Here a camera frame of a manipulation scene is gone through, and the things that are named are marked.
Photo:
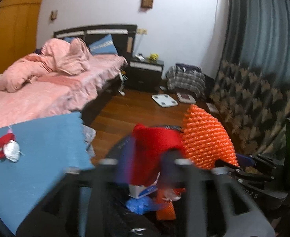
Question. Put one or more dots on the white crumpled paper ball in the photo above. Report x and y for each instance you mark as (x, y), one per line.
(11, 151)

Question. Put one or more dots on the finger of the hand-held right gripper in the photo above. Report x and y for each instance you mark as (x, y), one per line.
(236, 172)
(243, 159)

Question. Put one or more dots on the large orange foam net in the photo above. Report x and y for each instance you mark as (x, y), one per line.
(204, 138)

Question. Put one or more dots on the white remote control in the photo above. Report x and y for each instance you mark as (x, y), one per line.
(140, 57)

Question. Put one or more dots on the dark patterned curtain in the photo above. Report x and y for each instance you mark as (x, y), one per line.
(258, 54)

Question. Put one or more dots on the wall socket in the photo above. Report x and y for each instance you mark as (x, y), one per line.
(142, 31)

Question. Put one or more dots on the pink bathroom scale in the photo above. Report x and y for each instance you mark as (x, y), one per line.
(185, 97)

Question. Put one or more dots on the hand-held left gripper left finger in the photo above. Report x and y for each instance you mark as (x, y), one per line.
(125, 158)

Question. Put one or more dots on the bin with black bag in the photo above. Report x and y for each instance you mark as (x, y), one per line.
(135, 223)

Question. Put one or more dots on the white flat box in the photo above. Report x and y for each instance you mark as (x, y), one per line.
(211, 107)

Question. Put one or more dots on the large brown wall lamp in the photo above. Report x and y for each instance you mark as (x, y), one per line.
(147, 2)

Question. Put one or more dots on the small orange foam net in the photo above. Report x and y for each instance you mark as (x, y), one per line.
(166, 211)

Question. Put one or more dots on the small brown wall lamp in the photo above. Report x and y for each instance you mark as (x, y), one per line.
(54, 14)

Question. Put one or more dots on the large blue pillow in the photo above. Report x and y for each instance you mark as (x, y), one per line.
(103, 45)

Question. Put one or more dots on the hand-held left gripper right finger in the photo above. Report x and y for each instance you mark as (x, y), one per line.
(169, 167)

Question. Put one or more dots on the dark nightstand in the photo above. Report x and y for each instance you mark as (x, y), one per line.
(145, 76)

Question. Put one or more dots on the white power strip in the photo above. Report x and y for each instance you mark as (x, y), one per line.
(122, 84)

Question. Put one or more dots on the small blue pillow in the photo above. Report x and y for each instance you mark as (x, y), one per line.
(68, 39)

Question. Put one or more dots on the red plastic bag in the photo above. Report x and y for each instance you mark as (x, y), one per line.
(0, 140)

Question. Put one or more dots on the bed with dark headboard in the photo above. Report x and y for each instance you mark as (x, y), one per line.
(48, 96)

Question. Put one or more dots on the plaid bag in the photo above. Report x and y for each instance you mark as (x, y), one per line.
(186, 80)

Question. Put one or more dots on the pink duvet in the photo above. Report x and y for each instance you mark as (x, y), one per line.
(36, 66)

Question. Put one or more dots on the white cardboard box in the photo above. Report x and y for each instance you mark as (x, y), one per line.
(137, 191)

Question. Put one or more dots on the wooden wardrobe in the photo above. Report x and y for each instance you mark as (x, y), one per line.
(16, 29)

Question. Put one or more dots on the yellow plush toy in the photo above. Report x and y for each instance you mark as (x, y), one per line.
(153, 56)

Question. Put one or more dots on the blue plastic bag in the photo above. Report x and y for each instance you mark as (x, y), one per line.
(137, 205)

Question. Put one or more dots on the white bathroom scale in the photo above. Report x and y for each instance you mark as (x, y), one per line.
(164, 100)

